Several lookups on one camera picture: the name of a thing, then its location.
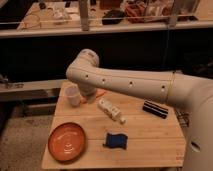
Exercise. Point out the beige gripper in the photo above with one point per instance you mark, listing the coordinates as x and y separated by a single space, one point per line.
90 99

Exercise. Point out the orange pepper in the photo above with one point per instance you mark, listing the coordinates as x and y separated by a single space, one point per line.
99 93

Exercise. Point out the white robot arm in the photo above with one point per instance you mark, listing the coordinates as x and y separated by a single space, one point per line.
192 94

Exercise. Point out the white ceramic cup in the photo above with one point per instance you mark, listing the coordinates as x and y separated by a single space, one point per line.
73 96

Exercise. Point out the white plastic bottle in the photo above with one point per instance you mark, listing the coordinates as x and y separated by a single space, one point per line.
111 110

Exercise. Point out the wooden table board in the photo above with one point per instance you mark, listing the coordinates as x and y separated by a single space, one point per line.
152 141

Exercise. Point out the blue crumpled cloth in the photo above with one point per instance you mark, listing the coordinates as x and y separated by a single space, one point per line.
116 141

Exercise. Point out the orange plate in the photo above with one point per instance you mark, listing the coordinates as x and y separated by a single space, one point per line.
67 142

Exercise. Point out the black striped box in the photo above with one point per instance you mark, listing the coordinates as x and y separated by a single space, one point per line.
155 109

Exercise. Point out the black bag on bench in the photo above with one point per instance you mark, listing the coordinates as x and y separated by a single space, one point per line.
112 17

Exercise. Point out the red object on bench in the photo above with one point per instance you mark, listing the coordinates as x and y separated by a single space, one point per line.
135 13

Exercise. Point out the metal frame post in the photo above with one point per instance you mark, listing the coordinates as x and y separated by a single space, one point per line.
83 9

